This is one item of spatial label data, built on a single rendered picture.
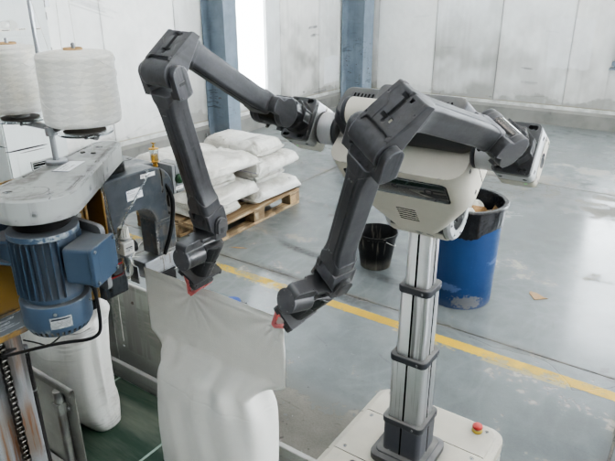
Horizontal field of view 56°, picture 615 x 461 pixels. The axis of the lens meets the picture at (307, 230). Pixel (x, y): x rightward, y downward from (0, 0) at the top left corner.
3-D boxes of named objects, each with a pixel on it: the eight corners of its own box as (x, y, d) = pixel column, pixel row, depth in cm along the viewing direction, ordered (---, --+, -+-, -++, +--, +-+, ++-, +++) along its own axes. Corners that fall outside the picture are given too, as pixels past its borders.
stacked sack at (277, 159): (303, 163, 525) (303, 147, 520) (255, 182, 474) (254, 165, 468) (264, 156, 549) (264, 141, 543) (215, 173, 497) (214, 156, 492)
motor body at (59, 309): (109, 319, 138) (93, 221, 129) (50, 349, 127) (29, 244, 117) (70, 302, 146) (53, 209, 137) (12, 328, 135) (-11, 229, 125)
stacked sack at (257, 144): (287, 151, 518) (287, 134, 513) (256, 162, 485) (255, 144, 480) (231, 141, 554) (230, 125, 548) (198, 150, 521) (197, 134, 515)
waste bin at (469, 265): (507, 288, 381) (521, 194, 356) (480, 323, 342) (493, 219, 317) (437, 270, 406) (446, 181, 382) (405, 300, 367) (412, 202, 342)
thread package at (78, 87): (138, 124, 133) (130, 46, 127) (75, 138, 121) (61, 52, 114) (92, 116, 142) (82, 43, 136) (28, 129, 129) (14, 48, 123)
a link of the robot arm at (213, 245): (229, 241, 146) (214, 227, 147) (210, 250, 140) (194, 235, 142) (221, 260, 150) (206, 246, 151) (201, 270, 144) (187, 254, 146)
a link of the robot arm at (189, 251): (228, 216, 142) (202, 207, 146) (193, 230, 133) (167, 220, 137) (229, 260, 146) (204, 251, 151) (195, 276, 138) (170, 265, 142)
